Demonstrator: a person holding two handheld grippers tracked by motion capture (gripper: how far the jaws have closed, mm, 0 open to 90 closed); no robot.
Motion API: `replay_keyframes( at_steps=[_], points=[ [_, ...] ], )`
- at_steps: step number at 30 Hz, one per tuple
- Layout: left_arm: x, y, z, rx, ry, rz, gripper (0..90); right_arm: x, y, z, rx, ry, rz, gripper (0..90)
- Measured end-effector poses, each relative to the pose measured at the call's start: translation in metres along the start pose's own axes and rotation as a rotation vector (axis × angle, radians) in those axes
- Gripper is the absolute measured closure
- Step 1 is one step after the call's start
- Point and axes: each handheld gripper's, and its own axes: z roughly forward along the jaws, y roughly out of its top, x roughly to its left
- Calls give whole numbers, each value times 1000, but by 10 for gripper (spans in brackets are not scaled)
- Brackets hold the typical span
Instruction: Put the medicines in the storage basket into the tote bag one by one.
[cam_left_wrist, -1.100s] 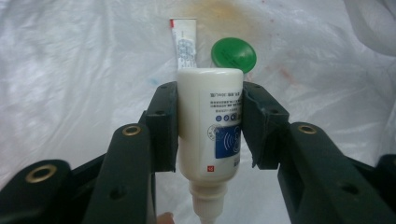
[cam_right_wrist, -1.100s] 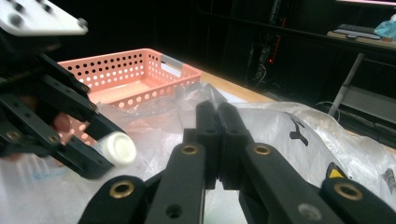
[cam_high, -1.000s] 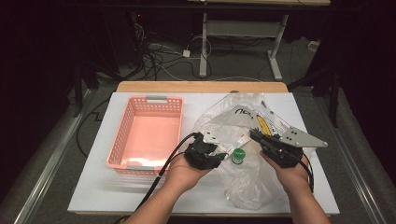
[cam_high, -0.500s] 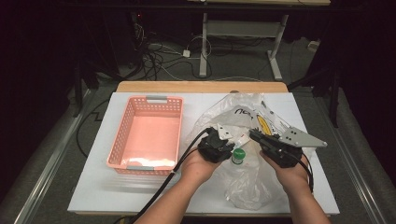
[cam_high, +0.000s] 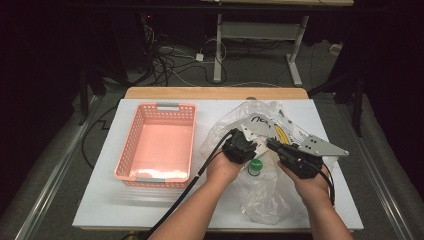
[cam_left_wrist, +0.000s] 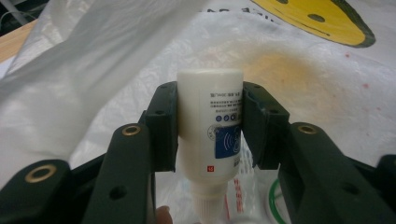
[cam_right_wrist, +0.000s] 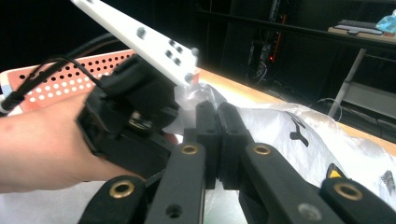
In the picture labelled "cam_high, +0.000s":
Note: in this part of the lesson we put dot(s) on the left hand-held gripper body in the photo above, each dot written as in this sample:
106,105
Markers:
238,148

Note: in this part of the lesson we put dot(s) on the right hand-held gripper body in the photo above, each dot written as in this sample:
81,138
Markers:
303,163

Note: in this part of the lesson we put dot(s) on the small jar with green lid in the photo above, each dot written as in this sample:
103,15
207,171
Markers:
255,166

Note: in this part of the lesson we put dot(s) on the clear smiley plastic bag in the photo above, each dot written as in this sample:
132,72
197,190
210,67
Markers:
263,196

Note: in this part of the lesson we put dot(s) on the pink plastic basket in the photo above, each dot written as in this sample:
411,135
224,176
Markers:
156,146

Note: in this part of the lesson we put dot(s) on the person's left hand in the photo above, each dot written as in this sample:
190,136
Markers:
221,170

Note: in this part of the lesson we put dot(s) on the person's right hand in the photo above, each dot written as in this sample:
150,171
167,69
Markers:
311,190

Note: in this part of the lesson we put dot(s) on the wooden table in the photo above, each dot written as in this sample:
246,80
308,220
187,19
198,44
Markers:
216,92

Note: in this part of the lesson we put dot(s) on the black metal stand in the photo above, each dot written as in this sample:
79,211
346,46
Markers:
357,100
83,96

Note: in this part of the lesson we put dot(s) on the white power adapter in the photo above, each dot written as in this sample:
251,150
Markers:
199,57

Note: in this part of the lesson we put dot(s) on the white board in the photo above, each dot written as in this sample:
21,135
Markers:
100,200

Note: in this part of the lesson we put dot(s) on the white metal desk frame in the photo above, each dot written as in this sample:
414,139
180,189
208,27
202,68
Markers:
218,50

